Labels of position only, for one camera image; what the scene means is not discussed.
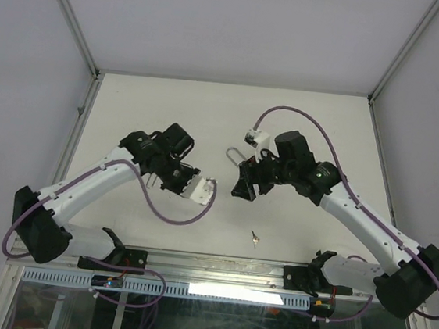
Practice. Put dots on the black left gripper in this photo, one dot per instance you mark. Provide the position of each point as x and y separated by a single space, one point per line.
190 173

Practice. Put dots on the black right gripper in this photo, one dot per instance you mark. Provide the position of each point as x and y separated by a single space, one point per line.
250 174

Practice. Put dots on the medium brass padlock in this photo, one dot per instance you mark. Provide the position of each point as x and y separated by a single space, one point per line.
235 156

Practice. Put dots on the small brass padlock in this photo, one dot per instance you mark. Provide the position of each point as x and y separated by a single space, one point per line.
151 181

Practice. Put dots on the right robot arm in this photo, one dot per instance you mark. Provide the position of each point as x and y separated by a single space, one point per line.
404 274

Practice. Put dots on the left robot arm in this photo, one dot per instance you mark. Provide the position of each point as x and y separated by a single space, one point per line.
42 218

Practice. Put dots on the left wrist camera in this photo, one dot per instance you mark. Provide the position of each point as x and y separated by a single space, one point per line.
199 190

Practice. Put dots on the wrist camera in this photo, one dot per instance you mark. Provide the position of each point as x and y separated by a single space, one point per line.
259 140
199 190

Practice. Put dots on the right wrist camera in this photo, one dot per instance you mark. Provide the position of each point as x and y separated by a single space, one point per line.
259 140

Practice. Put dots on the aluminium front rail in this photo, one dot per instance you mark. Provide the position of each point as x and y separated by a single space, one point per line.
196 267

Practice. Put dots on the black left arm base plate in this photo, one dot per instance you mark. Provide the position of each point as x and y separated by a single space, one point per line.
133 259

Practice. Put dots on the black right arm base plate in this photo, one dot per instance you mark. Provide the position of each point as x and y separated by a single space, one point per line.
301 278

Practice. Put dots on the grey slotted cable duct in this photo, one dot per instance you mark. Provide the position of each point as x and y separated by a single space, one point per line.
199 291

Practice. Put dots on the left aluminium frame post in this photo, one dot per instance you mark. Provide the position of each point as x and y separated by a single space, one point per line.
78 36

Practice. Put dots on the aluminium frame post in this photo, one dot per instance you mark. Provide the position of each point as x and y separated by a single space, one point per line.
78 36
419 29

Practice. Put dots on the right aluminium frame post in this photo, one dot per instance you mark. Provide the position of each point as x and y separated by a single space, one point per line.
419 29

